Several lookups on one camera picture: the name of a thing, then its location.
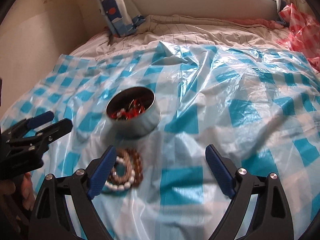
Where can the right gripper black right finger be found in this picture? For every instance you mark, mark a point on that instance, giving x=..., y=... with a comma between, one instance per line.
x=271, y=217

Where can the round silver metal tin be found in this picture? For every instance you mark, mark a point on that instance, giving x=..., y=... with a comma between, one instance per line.
x=134, y=112

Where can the blue white patterned curtain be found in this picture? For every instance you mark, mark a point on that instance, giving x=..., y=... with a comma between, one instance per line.
x=122, y=16

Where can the red white checkered plastic bag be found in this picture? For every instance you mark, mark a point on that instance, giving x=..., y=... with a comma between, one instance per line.
x=303, y=34

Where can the blue white checkered plastic sheet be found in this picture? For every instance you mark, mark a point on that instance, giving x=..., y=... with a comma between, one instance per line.
x=258, y=107

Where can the left hand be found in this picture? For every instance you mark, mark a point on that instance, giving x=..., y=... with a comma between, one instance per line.
x=25, y=190

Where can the striped beige bed sheet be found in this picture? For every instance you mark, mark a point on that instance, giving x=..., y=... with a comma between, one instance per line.
x=185, y=31

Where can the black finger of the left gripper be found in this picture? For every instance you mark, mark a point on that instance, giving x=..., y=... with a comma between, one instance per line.
x=53, y=132
x=40, y=120

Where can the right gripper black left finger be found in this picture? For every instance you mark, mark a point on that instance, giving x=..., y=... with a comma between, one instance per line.
x=50, y=218

